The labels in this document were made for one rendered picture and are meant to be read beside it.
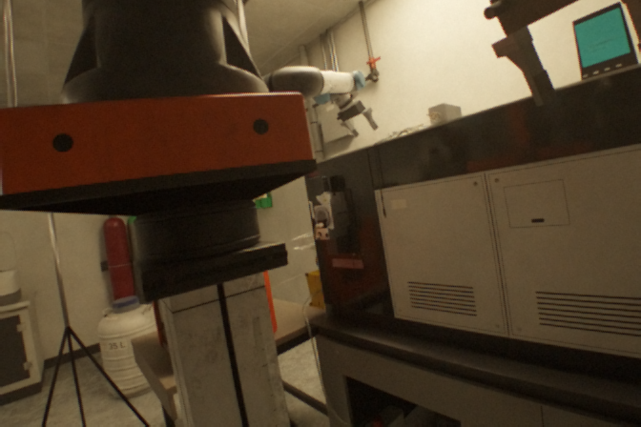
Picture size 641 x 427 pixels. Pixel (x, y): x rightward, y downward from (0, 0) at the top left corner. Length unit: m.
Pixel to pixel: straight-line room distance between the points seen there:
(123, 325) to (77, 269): 1.57
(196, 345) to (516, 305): 0.82
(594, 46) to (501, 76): 1.24
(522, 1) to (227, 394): 0.56
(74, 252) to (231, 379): 3.99
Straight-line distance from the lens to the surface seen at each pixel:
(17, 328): 3.75
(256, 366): 0.44
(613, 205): 0.89
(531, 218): 0.93
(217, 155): 0.18
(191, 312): 0.39
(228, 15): 0.27
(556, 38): 2.14
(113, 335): 2.97
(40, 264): 4.36
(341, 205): 1.25
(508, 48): 0.49
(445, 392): 1.16
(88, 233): 4.35
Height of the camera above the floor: 1.26
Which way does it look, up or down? 2 degrees up
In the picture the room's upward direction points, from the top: 9 degrees counter-clockwise
